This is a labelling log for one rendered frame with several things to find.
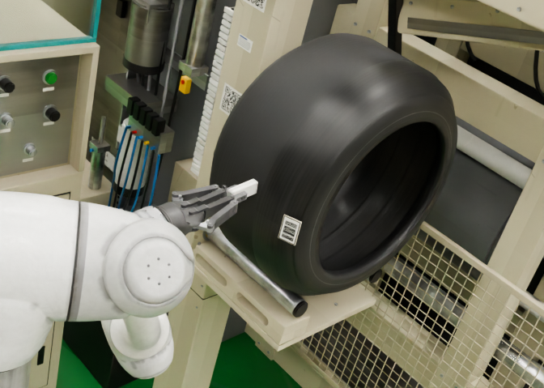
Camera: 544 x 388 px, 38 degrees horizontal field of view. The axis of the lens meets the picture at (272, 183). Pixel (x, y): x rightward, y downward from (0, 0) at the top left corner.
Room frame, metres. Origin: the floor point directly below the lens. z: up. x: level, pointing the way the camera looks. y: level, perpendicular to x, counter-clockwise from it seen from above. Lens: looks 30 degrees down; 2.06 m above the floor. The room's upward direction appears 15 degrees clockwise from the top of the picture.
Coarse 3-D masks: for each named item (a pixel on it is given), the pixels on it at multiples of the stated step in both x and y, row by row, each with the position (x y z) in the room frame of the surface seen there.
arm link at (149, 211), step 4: (144, 208) 1.20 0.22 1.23; (148, 208) 1.20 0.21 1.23; (152, 208) 1.21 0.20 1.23; (136, 212) 1.19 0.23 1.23; (140, 212) 1.19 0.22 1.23; (144, 212) 1.19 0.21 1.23; (148, 212) 1.19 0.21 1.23; (152, 212) 1.19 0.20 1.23; (156, 212) 1.20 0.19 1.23; (160, 212) 1.20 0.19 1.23; (140, 216) 1.17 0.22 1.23; (144, 216) 1.18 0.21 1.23; (148, 216) 1.18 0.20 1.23; (152, 216) 1.18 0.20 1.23; (156, 216) 1.19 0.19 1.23; (160, 216) 1.19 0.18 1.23; (164, 220) 1.18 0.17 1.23
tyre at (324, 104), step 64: (320, 64) 1.56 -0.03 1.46; (384, 64) 1.58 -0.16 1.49; (256, 128) 1.46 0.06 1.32; (320, 128) 1.41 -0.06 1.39; (384, 128) 1.47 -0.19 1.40; (448, 128) 1.66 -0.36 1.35; (320, 192) 1.36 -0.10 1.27; (384, 192) 1.83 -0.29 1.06; (256, 256) 1.40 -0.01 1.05; (320, 256) 1.67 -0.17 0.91; (384, 256) 1.61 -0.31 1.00
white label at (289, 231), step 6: (288, 216) 1.34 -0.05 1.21; (282, 222) 1.34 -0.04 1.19; (288, 222) 1.34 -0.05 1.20; (294, 222) 1.34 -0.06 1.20; (300, 222) 1.33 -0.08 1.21; (282, 228) 1.34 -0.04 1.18; (288, 228) 1.34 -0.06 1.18; (294, 228) 1.33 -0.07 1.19; (282, 234) 1.34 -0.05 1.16; (288, 234) 1.34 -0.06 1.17; (294, 234) 1.33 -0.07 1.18; (288, 240) 1.34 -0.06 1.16; (294, 240) 1.33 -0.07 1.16
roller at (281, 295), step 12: (216, 228) 1.65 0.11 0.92; (216, 240) 1.63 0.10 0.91; (228, 252) 1.59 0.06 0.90; (240, 252) 1.58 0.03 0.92; (240, 264) 1.56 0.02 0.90; (252, 264) 1.55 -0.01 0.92; (252, 276) 1.53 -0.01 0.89; (264, 276) 1.52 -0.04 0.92; (264, 288) 1.51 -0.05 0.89; (276, 288) 1.49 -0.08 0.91; (276, 300) 1.48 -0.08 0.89; (288, 300) 1.46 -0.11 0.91; (300, 300) 1.46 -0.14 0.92; (300, 312) 1.45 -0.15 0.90
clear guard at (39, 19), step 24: (0, 0) 1.60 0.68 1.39; (24, 0) 1.65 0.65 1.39; (48, 0) 1.69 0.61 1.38; (72, 0) 1.74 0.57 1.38; (96, 0) 1.79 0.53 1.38; (0, 24) 1.60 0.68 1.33; (24, 24) 1.65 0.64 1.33; (48, 24) 1.69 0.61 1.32; (72, 24) 1.74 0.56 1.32; (96, 24) 1.79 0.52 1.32; (0, 48) 1.60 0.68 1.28; (24, 48) 1.65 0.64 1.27
